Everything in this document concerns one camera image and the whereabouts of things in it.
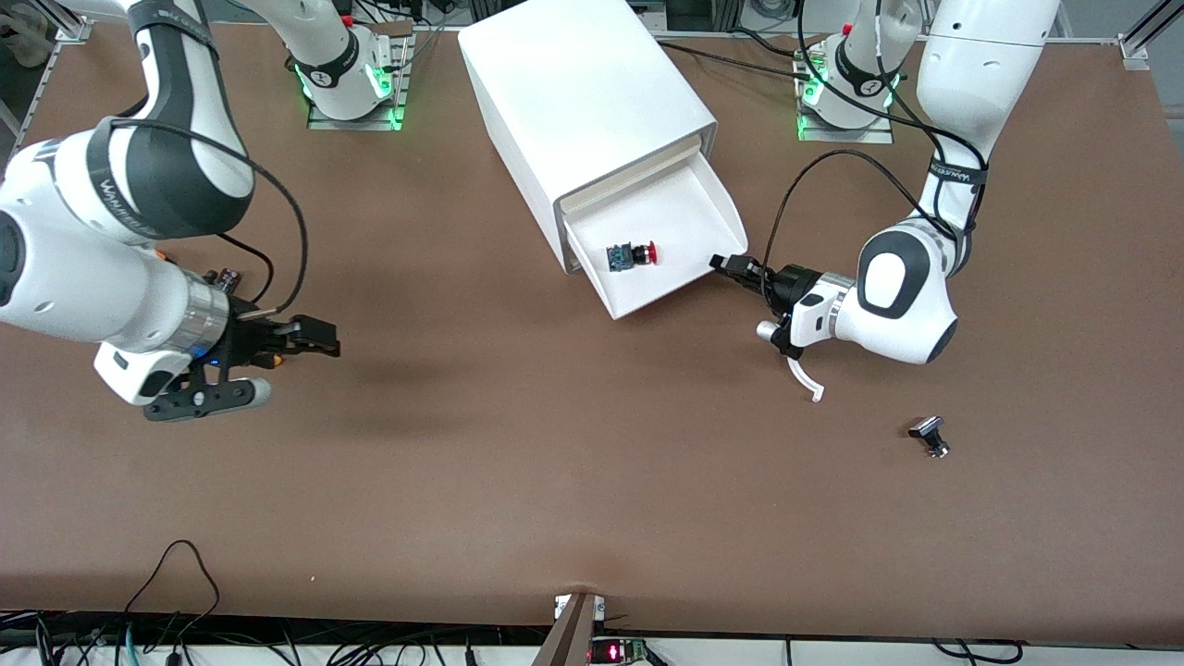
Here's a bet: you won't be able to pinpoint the red push button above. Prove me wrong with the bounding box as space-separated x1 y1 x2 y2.
606 240 660 274

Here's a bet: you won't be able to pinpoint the white drawer cabinet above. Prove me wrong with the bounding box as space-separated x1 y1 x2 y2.
458 0 719 275

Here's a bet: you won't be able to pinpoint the device with red display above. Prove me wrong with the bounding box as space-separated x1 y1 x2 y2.
590 636 648 666

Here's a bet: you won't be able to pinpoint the white C-shaped ring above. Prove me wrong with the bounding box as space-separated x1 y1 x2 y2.
784 356 824 403

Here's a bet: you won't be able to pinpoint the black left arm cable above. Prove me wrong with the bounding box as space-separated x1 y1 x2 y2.
763 0 986 278

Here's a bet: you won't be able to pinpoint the black-headed silver switch part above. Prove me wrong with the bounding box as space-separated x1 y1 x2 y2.
908 415 952 460

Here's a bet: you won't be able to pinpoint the black looped cable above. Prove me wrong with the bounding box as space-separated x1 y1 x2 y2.
123 540 221 641

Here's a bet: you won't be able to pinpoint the left arm aluminium base plate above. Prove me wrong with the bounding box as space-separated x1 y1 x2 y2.
795 55 895 144

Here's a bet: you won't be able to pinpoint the black cable across table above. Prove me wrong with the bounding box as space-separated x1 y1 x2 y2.
657 28 815 84

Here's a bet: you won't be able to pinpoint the right arm aluminium base plate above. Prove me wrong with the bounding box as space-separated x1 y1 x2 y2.
307 37 413 130

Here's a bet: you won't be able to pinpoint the tangled black cables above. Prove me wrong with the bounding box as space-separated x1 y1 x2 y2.
0 610 519 666

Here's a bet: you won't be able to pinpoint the brown post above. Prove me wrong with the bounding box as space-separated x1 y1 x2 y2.
532 592 598 666

